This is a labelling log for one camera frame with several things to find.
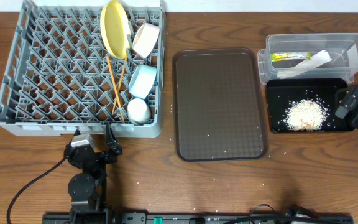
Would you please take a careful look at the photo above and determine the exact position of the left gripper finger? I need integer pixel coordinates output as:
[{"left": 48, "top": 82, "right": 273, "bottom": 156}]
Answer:
[
  {"left": 70, "top": 129, "right": 81, "bottom": 145},
  {"left": 105, "top": 123, "right": 122, "bottom": 156}
]

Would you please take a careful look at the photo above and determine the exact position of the wooden chopstick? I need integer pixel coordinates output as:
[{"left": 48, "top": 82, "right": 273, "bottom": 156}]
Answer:
[
  {"left": 112, "top": 56, "right": 128, "bottom": 113},
  {"left": 106, "top": 56, "right": 125, "bottom": 123}
]

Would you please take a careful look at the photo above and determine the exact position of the white cup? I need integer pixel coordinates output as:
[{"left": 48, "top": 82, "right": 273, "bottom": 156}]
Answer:
[{"left": 127, "top": 98, "right": 151, "bottom": 124}]

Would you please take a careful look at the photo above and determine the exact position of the light blue bowl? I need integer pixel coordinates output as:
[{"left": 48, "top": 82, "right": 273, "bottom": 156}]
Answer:
[{"left": 129, "top": 65, "right": 157, "bottom": 99}]

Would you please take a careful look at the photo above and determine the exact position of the white bowl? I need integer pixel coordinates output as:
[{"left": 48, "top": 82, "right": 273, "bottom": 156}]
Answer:
[{"left": 132, "top": 23, "right": 160, "bottom": 58}]

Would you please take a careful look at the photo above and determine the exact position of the yellow plate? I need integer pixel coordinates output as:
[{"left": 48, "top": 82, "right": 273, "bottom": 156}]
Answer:
[{"left": 100, "top": 1, "right": 131, "bottom": 59}]

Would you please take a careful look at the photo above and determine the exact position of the leftover rice pile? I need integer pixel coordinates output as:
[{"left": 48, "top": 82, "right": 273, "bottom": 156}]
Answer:
[{"left": 283, "top": 99, "right": 330, "bottom": 131}]

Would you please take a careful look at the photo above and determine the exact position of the green snack wrapper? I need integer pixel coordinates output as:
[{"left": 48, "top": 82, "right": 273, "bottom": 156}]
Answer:
[{"left": 270, "top": 52, "right": 311, "bottom": 62}]

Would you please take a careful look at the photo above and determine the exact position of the white paper chopstick sleeve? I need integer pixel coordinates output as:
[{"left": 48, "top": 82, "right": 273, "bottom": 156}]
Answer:
[{"left": 277, "top": 50, "right": 332, "bottom": 78}]

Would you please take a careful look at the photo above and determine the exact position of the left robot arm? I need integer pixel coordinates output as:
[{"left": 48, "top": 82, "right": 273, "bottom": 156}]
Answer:
[{"left": 63, "top": 124, "right": 122, "bottom": 223}]

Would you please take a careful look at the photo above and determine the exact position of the grey dishwasher rack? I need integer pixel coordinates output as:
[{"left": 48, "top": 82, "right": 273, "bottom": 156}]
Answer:
[{"left": 0, "top": 1, "right": 165, "bottom": 138}]

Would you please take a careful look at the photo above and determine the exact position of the black waste tray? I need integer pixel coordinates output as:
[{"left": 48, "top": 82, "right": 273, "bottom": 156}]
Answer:
[{"left": 267, "top": 78, "right": 354, "bottom": 133}]

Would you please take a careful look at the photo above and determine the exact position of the dark brown serving tray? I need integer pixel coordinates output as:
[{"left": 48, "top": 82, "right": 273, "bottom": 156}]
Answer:
[{"left": 172, "top": 47, "right": 269, "bottom": 162}]

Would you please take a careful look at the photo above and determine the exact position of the clear plastic bin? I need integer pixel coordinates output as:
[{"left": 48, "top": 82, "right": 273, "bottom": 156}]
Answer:
[{"left": 257, "top": 33, "right": 358, "bottom": 85}]

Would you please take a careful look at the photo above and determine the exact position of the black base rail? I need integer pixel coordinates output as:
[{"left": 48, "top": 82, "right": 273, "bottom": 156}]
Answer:
[{"left": 42, "top": 205, "right": 354, "bottom": 224}]

